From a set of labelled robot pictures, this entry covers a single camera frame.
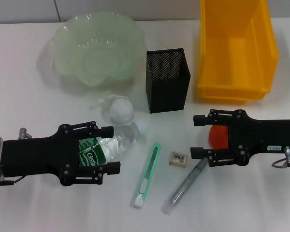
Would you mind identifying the beige eraser with barcode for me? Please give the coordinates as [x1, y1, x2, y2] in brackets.
[168, 151, 189, 167]

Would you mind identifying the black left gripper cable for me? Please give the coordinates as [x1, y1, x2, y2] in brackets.
[0, 177, 27, 187]

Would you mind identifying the grey marker pen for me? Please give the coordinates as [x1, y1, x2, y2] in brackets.
[160, 159, 207, 215]

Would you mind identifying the clear green-label water bottle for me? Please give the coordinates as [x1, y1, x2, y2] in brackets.
[78, 119, 147, 170]

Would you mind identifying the black mesh pen holder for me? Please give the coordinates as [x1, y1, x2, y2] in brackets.
[144, 47, 191, 114]

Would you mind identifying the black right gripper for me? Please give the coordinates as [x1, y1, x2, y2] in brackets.
[190, 109, 290, 168]

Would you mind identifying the pale green glass fruit plate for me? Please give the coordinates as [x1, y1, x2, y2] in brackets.
[40, 14, 148, 88]

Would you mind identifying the red plush fruit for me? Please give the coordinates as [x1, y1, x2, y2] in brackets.
[207, 125, 230, 148]

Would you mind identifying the white paper ball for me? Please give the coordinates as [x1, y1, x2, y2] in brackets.
[109, 96, 135, 124]

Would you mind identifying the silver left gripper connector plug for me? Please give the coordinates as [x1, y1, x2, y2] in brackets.
[18, 127, 32, 140]

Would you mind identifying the yellow plastic bin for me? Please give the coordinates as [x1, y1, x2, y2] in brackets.
[196, 0, 280, 105]

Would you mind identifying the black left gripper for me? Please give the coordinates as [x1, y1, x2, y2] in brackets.
[1, 121, 121, 187]

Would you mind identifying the green utility knife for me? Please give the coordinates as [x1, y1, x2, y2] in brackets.
[131, 143, 161, 209]

